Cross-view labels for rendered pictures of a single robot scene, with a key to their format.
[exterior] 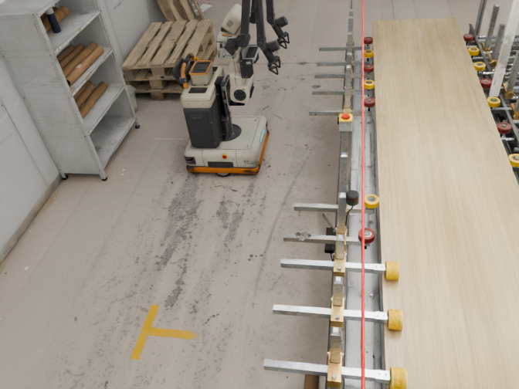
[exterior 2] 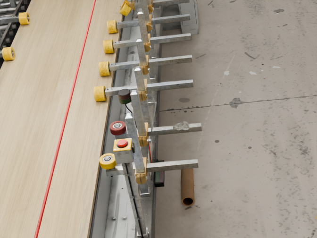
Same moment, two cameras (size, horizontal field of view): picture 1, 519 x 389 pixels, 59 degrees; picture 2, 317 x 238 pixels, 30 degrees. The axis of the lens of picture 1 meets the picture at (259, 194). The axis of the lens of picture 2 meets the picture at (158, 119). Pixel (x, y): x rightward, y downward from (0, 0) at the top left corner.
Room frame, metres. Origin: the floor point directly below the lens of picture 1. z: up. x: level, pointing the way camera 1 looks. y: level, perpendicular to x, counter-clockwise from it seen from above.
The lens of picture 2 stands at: (3.91, -0.59, 2.64)
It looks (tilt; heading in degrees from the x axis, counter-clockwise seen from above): 36 degrees down; 173
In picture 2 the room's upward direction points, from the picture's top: 10 degrees counter-clockwise
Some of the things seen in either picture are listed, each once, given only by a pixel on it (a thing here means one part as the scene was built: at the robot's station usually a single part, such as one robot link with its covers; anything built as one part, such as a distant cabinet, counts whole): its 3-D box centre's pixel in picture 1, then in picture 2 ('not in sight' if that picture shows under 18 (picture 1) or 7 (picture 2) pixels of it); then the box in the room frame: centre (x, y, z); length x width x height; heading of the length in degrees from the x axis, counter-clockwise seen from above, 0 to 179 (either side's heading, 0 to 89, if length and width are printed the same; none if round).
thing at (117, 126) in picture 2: (365, 240); (119, 133); (1.52, -0.50, 0.85); 0.08 x 0.08 x 0.11
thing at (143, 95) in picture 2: (339, 263); (142, 90); (1.32, -0.32, 0.95); 0.14 x 0.06 x 0.05; 165
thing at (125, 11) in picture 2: not in sight; (125, 9); (0.30, -0.22, 0.93); 0.09 x 0.08 x 0.09; 75
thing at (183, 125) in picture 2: (302, 235); (181, 124); (1.60, -0.19, 0.87); 0.09 x 0.07 x 0.02; 75
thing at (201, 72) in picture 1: (201, 72); not in sight; (3.55, 0.34, 0.87); 0.23 x 0.15 x 0.11; 165
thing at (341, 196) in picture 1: (341, 228); (141, 131); (1.59, -0.39, 0.89); 0.04 x 0.04 x 0.48; 75
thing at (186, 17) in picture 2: not in sight; (150, 21); (0.59, -0.11, 0.95); 0.50 x 0.04 x 0.04; 75
